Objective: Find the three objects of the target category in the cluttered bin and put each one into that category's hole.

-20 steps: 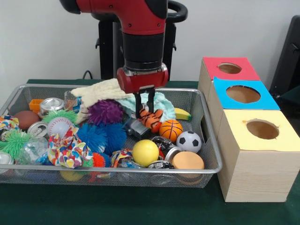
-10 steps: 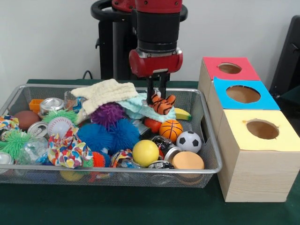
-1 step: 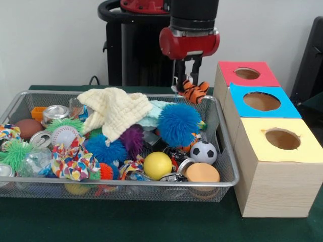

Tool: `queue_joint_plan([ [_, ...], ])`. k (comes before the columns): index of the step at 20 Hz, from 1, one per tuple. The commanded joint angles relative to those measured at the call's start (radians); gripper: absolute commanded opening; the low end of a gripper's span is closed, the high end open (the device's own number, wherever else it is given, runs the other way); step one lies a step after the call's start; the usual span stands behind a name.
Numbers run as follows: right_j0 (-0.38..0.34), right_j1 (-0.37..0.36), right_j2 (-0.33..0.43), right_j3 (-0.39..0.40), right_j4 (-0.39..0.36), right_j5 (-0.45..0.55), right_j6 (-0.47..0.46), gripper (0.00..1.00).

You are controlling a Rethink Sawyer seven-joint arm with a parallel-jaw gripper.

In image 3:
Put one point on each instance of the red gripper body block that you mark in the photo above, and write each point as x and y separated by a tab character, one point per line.
189	46

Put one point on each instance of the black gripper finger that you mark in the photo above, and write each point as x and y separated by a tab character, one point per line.
195	70
180	74

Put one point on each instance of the small tiger plush toy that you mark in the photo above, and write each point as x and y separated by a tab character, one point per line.
194	92

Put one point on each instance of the blue spiky ball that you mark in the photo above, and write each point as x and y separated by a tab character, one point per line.
179	124
104	150

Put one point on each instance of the mint green knitted cloth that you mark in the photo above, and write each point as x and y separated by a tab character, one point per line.
151	116

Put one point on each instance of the cream knitted cloth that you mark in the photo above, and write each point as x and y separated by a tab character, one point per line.
116	111

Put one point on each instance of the red robot base flange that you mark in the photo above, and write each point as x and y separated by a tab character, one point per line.
143	6

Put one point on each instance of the shallow metal mesh bin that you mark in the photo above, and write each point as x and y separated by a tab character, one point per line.
214	121

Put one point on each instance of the wooden box with three holes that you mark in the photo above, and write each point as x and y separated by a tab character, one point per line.
277	191

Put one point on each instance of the small soccer ball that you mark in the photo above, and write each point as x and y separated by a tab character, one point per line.
203	152

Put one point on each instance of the purple spiky ball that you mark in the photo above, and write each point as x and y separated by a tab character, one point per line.
132	141

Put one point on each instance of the smooth yellow ball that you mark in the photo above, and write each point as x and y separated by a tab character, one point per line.
157	166

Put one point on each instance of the round container with orange lid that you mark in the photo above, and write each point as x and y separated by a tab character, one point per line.
202	172

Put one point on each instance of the black panel stand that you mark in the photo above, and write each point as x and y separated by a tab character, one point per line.
310	63

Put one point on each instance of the dark green table cloth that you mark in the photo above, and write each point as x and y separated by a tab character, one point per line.
314	106
126	221

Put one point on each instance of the small baseball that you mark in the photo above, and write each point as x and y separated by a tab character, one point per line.
64	136

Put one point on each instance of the colourful patterned cloth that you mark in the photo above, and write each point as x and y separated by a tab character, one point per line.
73	162

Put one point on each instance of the brown toy football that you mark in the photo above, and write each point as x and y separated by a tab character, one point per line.
29	128

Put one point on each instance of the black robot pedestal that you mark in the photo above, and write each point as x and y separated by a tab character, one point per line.
141	50

